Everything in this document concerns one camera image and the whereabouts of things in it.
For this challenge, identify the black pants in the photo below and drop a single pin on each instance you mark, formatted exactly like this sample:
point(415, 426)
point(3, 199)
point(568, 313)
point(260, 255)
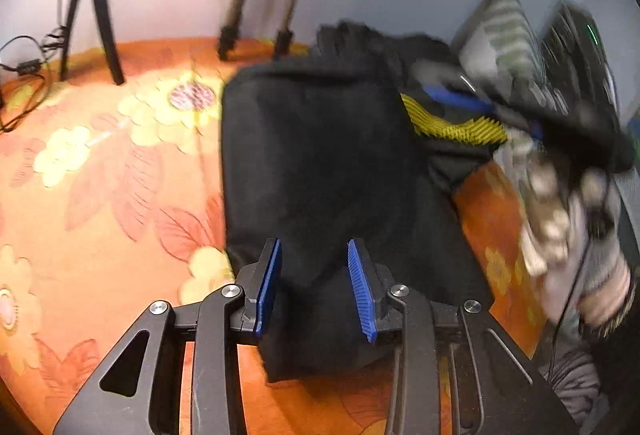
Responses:
point(310, 165)

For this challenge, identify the black garment yellow striped waistband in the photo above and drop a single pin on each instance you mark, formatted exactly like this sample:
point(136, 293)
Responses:
point(450, 130)

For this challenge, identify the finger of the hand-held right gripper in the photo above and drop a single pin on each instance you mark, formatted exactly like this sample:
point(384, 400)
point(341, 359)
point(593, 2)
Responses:
point(445, 71)
point(460, 100)

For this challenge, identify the pile of black clothes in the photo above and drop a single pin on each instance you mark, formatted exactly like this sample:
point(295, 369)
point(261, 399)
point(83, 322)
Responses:
point(370, 47)

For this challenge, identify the small black tripod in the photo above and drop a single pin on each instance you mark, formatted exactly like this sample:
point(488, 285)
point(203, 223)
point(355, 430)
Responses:
point(97, 0)

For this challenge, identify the orange floral bed sheet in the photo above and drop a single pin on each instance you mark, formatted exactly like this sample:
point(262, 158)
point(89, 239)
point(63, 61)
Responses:
point(100, 175)

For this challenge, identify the green striped pillow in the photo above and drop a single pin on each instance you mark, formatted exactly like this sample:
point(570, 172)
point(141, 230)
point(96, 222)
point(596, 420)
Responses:
point(505, 30)

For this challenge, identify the person's right forearm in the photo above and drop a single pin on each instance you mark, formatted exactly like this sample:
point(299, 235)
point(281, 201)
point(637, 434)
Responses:
point(595, 285)

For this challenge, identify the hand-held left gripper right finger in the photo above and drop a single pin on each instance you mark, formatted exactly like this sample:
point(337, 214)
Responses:
point(362, 290)

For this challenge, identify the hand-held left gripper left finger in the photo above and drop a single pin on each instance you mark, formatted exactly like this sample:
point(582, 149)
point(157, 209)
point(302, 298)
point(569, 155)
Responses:
point(268, 285)

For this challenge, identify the person's right hand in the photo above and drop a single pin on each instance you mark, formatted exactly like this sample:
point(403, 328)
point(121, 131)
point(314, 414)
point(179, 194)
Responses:
point(555, 210)

